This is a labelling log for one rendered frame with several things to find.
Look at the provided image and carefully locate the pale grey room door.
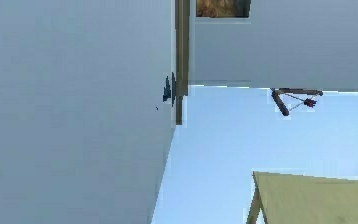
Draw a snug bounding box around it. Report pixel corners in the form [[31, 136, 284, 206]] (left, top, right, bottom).
[[0, 0, 177, 224]]

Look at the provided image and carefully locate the olive green table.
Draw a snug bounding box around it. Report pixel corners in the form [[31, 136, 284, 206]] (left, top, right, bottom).
[[246, 170, 358, 224]]

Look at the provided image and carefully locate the dark door handle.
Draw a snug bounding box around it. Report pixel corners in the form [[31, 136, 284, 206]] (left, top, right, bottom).
[[162, 71, 177, 108]]

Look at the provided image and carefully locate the olive wooden door frame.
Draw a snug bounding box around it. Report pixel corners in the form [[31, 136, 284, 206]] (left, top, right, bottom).
[[174, 0, 191, 126]]

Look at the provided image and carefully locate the brown stick frame with red piece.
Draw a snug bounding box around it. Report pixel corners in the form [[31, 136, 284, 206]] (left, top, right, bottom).
[[270, 87, 324, 117]]

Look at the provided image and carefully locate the brown framed wall picture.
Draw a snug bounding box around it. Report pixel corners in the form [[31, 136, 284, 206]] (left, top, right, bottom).
[[195, 0, 252, 19]]

